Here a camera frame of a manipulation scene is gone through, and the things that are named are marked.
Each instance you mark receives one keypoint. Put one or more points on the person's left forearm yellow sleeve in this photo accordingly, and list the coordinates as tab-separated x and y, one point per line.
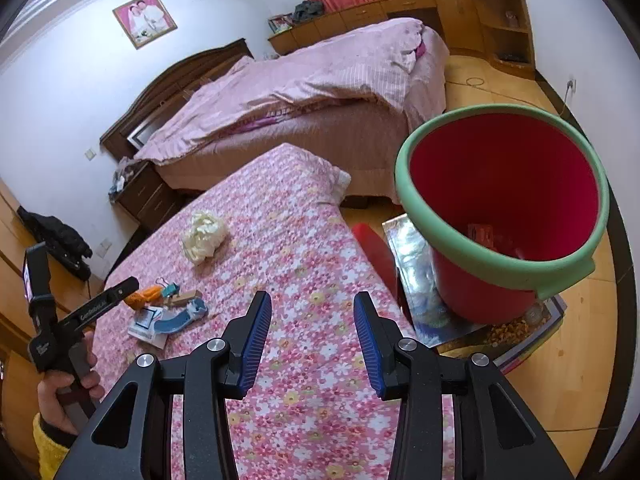
47	452

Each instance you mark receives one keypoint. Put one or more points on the long wooden cabinet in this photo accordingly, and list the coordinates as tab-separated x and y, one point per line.
450	10

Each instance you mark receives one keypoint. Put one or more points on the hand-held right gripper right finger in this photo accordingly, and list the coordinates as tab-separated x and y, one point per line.
370	345

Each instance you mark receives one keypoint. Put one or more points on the small wooden block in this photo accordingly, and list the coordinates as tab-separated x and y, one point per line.
186	298

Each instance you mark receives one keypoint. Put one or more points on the light blue plastic piece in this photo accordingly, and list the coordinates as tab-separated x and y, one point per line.
175	321

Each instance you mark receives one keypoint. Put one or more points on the pink quilt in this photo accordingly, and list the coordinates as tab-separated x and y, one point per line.
300	75

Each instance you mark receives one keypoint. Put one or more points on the flower pattern book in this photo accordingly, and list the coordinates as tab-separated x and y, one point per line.
520	340

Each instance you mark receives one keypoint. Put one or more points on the person's left hand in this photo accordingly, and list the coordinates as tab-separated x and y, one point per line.
50	395

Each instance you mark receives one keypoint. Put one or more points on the dark clothes heap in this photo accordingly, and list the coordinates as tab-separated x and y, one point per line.
307	10

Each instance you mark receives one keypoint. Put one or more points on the small glass jar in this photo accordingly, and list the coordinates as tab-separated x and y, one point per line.
511	19

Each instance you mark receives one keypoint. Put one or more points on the black jacket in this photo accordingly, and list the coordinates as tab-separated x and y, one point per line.
55	235

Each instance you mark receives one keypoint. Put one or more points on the dark wooden headboard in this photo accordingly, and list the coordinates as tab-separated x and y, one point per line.
150	95

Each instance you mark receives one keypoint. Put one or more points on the white and blue small box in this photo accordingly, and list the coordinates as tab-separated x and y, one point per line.
145	322

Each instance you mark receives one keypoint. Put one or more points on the pink floral blanket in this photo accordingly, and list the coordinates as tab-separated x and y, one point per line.
300	240

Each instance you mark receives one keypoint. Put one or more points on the bed with pink duvet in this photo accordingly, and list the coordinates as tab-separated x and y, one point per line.
300	150

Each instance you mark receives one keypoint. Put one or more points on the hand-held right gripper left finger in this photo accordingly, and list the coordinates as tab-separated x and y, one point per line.
255	345

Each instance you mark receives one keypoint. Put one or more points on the red bucket green rim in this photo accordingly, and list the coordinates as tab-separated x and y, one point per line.
500	185

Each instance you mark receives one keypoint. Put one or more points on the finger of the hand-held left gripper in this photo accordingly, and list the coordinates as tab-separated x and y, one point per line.
100	305

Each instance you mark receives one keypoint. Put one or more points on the blue binder clip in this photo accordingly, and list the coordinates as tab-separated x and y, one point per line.
172	290

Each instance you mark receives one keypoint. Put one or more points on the grey clothes pile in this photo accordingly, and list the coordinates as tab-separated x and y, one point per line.
122	175

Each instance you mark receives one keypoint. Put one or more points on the white paper ball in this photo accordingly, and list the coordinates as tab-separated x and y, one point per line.
202	235

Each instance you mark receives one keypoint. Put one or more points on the framed wall photo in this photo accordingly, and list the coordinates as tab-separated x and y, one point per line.
145	19

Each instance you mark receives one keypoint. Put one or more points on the colourful books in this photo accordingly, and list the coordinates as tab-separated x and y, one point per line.
280	22

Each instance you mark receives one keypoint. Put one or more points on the wooden wardrobe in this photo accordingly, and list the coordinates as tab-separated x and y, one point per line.
7	260

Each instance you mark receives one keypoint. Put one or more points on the white wall socket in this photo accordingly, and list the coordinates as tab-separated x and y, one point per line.
105	244

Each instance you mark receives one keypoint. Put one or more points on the flat black device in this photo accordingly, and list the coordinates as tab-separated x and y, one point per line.
511	57

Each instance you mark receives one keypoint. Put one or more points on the wall power outlet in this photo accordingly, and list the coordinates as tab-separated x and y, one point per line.
572	85

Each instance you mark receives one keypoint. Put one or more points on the orange wrapper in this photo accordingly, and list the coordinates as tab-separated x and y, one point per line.
142	296

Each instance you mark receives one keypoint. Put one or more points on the white wall switch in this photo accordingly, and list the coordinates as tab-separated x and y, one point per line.
90	153

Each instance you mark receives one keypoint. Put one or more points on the dark wooden nightstand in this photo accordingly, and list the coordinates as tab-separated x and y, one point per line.
150	195

